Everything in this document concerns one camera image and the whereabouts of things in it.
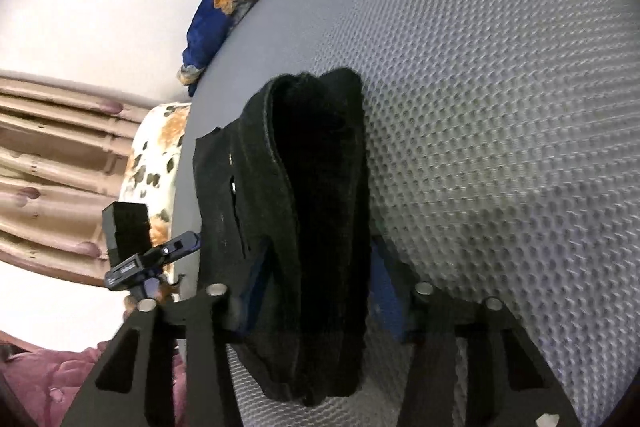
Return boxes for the pink fleece clothing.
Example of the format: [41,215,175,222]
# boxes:
[0,332,188,427]

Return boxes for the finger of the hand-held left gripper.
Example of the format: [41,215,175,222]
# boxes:
[145,231,202,267]

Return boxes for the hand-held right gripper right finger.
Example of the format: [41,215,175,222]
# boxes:
[370,244,581,427]

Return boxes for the black pants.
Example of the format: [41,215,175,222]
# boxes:
[192,67,373,408]

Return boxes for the grey mesh mattress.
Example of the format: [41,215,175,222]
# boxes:
[177,0,640,427]

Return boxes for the beige pleated curtain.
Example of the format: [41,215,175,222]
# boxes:
[0,67,151,288]

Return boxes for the white floral cloth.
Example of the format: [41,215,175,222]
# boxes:
[119,103,193,288]

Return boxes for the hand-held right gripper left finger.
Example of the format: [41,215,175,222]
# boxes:
[60,254,271,427]

